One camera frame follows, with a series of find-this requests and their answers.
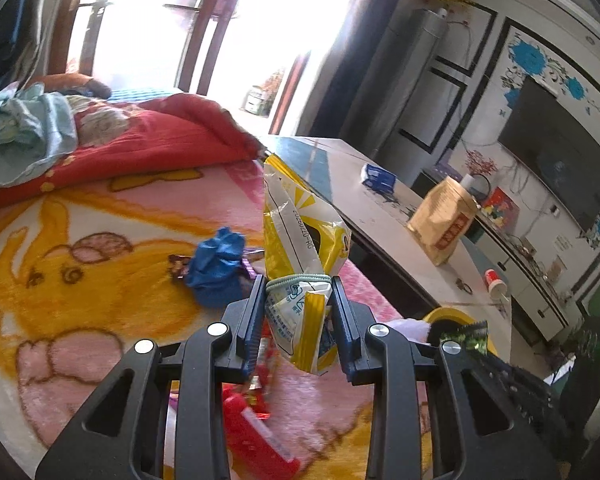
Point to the white vase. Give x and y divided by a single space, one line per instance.
468 183

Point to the blue textured blanket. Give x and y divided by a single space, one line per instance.
140 93

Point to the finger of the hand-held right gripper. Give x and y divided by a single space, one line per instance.
525 390

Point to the blue white packet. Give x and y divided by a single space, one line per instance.
380 176

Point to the dark brown candy wrapper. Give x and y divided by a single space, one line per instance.
179 264

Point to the black white TV cabinet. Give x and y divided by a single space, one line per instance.
530 290

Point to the red quilt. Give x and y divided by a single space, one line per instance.
145 145

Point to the small labelled container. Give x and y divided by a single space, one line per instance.
257 101

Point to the red yellow candy wrapper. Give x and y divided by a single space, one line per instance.
261 360

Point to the red snack packet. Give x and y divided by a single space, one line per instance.
252 435

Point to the grey curtain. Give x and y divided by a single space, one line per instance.
340 20

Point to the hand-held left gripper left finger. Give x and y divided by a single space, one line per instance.
256 325

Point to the brown window frame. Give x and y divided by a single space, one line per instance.
200 35

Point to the blue crumpled plastic wrapper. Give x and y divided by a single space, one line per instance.
215 265

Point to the green candy wrapper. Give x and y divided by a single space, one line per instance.
467 336

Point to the yellow trash bin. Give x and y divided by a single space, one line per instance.
450 314

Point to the red picture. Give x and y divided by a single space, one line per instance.
500 208

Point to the brown pillow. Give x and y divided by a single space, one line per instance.
65 81

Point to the silver standing air conditioner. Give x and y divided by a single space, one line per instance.
405 90

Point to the red paper cup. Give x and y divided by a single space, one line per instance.
492 280

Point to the yellow white snack packet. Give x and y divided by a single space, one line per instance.
290 220

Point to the brown paper bag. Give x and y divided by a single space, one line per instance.
442 220

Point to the light blue cloth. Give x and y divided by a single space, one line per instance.
25 130

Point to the black television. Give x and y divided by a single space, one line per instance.
555 150

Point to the white coffee table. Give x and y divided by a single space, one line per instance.
380 210

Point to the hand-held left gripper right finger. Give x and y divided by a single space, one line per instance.
342 330

